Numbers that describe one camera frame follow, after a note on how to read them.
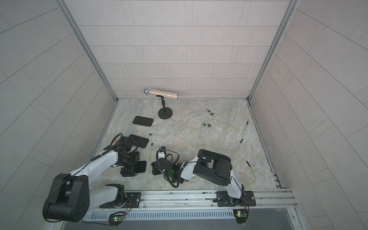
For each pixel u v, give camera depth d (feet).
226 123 3.35
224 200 2.32
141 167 2.62
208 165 1.70
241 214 2.24
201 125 3.33
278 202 2.33
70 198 1.29
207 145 3.00
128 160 2.29
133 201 2.32
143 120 3.37
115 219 2.11
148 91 2.97
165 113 3.46
